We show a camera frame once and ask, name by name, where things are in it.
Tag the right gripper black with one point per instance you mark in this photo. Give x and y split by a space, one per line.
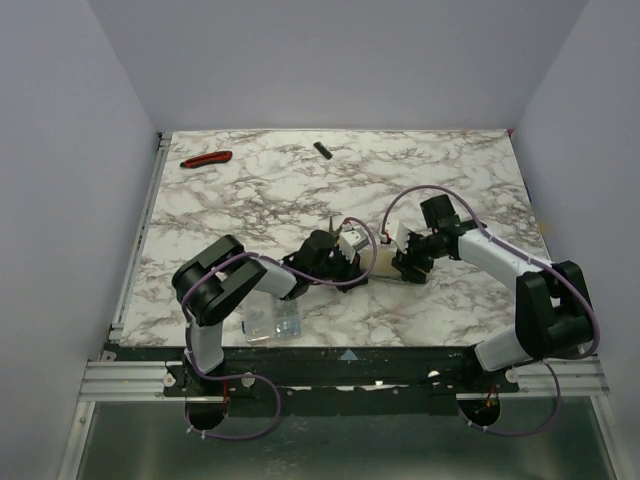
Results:
407 262

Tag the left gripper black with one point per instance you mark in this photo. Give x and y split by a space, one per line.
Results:
345 270

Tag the beige umbrella case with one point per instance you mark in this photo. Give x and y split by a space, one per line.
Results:
381 266

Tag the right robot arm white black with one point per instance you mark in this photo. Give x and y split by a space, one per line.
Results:
553 313

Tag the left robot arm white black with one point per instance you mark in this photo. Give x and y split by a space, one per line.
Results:
212 284

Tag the yellow black needle-nose pliers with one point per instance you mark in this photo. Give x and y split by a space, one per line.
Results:
335 228

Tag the clear plastic screw box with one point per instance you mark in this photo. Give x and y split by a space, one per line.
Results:
266 318

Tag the small black bar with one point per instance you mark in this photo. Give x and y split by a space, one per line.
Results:
323 150

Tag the red black utility knife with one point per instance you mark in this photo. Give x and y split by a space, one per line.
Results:
214 158

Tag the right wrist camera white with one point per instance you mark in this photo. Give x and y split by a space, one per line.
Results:
396 233

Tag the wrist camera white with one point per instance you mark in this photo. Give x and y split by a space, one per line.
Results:
396 233
351 241

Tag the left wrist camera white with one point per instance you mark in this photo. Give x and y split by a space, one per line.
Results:
351 241

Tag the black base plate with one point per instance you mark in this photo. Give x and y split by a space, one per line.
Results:
323 381

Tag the aluminium rail frame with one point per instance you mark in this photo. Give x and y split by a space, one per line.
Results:
109 378

